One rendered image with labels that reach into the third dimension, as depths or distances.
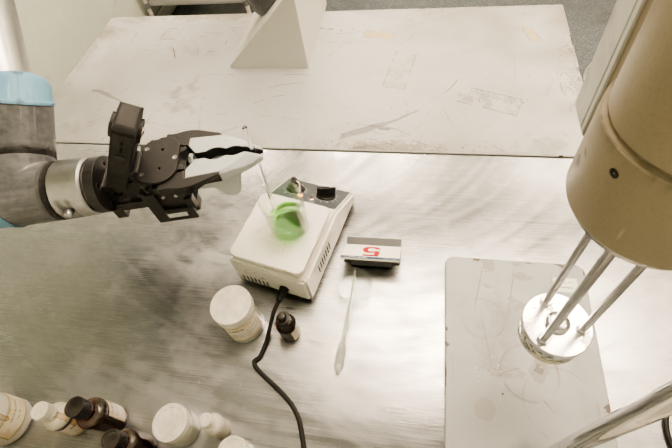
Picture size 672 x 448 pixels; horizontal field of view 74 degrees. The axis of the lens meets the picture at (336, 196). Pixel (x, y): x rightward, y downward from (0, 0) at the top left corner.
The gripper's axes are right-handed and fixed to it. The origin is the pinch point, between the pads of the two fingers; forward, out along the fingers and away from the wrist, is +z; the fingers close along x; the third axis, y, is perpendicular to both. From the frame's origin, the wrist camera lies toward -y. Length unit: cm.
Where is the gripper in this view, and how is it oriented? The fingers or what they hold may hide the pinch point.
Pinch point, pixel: (250, 150)
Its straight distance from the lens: 55.0
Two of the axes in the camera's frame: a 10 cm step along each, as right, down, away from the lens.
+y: 1.1, 5.8, 8.1
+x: 0.9, 8.0, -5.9
